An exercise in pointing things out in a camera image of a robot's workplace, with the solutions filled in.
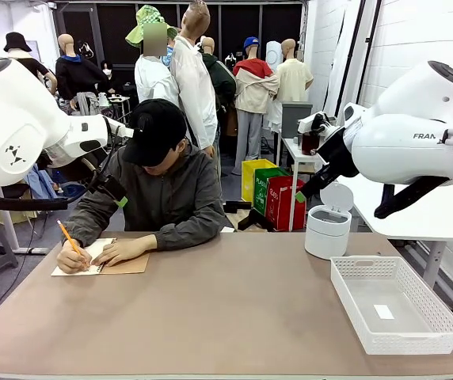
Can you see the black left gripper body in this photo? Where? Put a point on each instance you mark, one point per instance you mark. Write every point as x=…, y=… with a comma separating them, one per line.
x=90, y=176

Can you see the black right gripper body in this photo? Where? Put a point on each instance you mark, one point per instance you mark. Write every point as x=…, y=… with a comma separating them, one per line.
x=337, y=154

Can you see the yellow pencil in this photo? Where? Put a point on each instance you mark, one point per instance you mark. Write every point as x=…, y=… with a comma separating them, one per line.
x=68, y=236

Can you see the brown spiral notebook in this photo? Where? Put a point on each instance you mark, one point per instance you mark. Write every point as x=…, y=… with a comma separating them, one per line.
x=131, y=265

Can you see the person's left forearm grey sleeve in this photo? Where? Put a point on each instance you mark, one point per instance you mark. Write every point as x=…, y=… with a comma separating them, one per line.
x=187, y=237

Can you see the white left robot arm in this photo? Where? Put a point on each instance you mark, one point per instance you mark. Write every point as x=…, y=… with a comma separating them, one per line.
x=8, y=115

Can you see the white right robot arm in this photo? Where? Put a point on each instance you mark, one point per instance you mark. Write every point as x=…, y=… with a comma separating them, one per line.
x=400, y=150

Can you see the person's right forearm grey sleeve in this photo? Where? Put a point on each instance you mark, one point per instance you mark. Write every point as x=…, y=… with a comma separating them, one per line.
x=82, y=223

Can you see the person's left hand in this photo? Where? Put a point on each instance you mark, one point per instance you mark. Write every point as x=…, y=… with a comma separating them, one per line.
x=123, y=249

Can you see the person's right hand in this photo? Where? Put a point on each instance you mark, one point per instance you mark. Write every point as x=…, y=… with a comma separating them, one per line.
x=72, y=261

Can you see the dark red jar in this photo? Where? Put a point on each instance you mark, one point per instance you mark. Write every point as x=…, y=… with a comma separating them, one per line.
x=309, y=144

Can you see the red recycling bag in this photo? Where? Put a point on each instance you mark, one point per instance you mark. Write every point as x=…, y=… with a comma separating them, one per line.
x=286, y=210

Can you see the small white table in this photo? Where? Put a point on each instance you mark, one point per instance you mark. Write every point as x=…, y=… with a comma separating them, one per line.
x=291, y=146

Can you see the blue garment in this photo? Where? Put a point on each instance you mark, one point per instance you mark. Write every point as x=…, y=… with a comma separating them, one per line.
x=40, y=184

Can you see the grey cabinet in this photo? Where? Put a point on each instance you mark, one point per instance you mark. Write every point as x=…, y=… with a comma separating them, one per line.
x=295, y=116

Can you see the person in grey jacket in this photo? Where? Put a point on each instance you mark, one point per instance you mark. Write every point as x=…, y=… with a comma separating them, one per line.
x=171, y=198

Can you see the green recycling bag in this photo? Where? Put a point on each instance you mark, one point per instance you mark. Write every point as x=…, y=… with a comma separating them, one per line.
x=260, y=194

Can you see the white lidded trash bin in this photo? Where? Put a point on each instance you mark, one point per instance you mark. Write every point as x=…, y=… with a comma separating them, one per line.
x=325, y=241

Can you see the yellow recycling bag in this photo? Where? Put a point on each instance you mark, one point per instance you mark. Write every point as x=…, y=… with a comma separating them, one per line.
x=248, y=178

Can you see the black baseball cap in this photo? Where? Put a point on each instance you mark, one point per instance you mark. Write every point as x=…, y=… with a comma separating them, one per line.
x=155, y=130

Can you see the black floor stand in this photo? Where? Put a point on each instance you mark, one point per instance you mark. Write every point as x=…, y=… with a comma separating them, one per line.
x=256, y=219

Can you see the grey plaid garment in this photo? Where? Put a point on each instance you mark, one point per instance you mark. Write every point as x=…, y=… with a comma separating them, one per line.
x=88, y=103

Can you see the cluttered white desk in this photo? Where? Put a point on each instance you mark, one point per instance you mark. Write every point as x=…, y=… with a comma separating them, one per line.
x=117, y=99

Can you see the beige fabric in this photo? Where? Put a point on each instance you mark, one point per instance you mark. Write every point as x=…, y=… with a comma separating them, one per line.
x=12, y=215

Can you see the mannequin in cream shirt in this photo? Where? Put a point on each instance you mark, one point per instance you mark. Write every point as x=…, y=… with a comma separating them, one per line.
x=294, y=79

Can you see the mannequin in black sweater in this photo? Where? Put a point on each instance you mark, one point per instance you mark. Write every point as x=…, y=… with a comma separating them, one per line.
x=78, y=77

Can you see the mannequin in red beige jacket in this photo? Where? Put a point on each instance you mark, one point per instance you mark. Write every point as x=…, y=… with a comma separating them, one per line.
x=254, y=91

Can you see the person with face mask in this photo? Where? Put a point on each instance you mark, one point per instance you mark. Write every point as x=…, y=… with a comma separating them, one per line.
x=107, y=71

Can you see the large white side table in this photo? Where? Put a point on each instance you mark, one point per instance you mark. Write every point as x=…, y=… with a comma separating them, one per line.
x=428, y=213

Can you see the mannequin in white shirt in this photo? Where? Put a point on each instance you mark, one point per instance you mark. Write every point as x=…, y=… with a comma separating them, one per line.
x=153, y=81

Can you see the white oval device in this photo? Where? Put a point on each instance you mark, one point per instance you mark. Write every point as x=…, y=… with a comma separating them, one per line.
x=273, y=55

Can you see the mannequin in black top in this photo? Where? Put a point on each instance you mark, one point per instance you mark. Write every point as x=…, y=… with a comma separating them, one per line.
x=32, y=65

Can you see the black headset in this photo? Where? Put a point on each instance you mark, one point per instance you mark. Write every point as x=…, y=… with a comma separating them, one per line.
x=85, y=49

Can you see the tall mannequin white shirt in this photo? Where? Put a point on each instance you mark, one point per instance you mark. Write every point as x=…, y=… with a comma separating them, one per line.
x=195, y=91

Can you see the mannequin in green hoodie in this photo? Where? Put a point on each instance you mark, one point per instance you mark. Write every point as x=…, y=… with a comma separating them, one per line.
x=222, y=79

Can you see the blue cap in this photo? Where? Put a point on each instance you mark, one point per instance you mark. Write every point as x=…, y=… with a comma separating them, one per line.
x=251, y=40

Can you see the white rectangular label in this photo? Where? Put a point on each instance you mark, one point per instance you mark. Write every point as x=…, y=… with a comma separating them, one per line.
x=383, y=312

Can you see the black bucket hat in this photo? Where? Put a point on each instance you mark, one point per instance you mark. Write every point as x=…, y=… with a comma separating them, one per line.
x=16, y=41

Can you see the green checked sun hat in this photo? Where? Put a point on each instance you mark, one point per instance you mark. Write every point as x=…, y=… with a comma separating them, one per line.
x=139, y=27

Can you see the white perforated plastic basket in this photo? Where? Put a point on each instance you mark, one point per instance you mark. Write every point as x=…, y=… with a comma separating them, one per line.
x=393, y=332

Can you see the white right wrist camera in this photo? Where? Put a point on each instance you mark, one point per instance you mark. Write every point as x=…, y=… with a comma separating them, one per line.
x=305, y=126

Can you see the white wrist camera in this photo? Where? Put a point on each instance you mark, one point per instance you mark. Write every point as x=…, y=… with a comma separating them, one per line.
x=305, y=126
x=121, y=130

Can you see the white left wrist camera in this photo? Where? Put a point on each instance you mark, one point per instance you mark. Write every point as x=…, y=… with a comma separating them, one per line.
x=121, y=130

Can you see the white desk frame leg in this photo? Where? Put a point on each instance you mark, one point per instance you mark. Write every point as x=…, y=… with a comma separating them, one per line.
x=6, y=221

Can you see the black wall pole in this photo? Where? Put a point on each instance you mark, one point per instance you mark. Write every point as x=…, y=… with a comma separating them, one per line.
x=355, y=39
x=372, y=39

